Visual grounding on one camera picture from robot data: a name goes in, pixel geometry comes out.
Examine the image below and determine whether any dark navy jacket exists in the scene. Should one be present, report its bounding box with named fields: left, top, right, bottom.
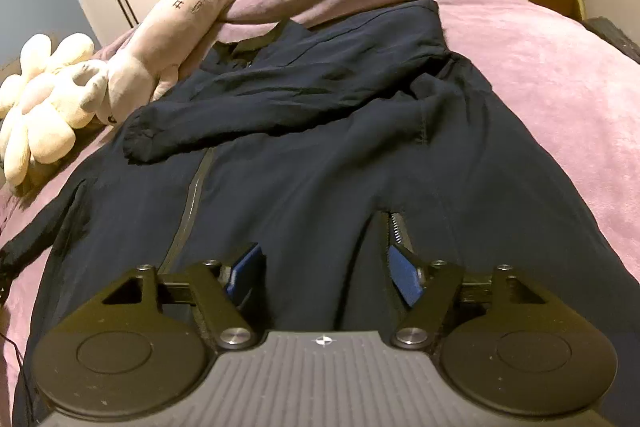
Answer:
left=0, top=0, right=640, bottom=427

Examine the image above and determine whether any cream flower plush toy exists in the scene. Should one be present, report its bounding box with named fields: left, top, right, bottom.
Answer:
left=0, top=33, right=108, bottom=186

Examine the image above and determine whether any long pink plush toy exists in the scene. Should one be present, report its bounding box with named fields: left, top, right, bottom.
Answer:
left=72, top=0, right=296, bottom=128

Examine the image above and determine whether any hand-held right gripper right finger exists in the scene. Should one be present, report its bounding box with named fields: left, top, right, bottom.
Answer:
left=385, top=243, right=545, bottom=351

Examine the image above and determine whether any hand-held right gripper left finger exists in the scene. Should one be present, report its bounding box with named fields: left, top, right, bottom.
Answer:
left=102, top=243, right=264, bottom=351

